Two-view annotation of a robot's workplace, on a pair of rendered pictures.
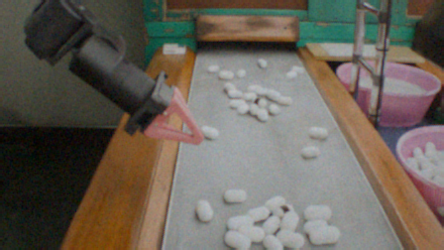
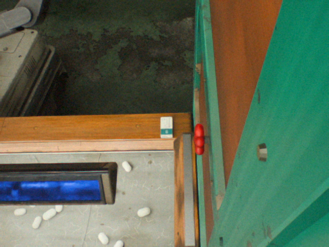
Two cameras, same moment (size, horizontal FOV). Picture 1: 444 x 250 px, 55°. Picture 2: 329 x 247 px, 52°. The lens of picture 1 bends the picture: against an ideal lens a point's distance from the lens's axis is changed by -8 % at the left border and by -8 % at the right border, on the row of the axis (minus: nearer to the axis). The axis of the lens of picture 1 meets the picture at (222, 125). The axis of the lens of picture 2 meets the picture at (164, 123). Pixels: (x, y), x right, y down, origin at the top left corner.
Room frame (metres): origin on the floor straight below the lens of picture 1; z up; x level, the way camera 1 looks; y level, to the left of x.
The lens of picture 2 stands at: (1.31, -0.35, 1.65)
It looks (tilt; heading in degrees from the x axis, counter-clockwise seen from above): 60 degrees down; 96
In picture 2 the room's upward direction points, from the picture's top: 6 degrees counter-clockwise
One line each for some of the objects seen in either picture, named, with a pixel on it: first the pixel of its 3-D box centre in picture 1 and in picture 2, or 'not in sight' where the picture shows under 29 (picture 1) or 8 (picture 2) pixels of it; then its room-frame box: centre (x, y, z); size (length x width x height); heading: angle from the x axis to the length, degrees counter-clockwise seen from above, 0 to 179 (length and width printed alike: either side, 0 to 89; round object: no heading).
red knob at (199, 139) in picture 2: not in sight; (201, 140); (1.34, -0.15, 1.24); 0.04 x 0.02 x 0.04; 90
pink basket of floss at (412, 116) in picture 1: (387, 93); not in sight; (1.05, -0.42, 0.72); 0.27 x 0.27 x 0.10
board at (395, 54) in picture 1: (364, 53); not in sight; (1.27, -0.42, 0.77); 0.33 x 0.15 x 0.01; 90
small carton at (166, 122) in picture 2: (174, 49); (166, 127); (1.27, 0.13, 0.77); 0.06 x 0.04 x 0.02; 90
